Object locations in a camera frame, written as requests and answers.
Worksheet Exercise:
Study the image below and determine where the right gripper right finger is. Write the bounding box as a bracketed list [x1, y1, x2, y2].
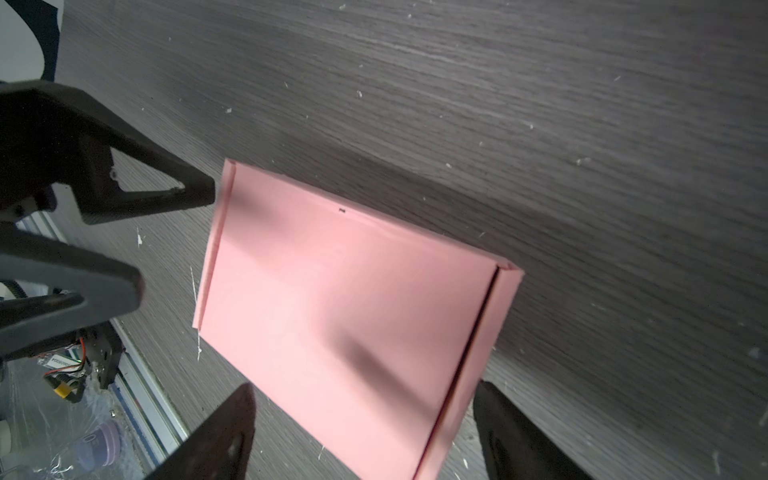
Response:
[473, 380, 591, 480]

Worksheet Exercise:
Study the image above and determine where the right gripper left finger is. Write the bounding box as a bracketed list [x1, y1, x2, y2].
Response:
[146, 383, 257, 480]

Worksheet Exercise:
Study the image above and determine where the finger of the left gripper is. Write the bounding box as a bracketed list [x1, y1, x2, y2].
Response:
[1, 80, 216, 225]
[1, 224, 144, 360]

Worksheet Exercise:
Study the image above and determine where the pink paper box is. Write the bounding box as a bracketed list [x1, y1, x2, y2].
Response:
[193, 160, 524, 479]

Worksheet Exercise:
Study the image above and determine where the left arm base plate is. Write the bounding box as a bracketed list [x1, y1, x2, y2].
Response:
[36, 322, 125, 404]

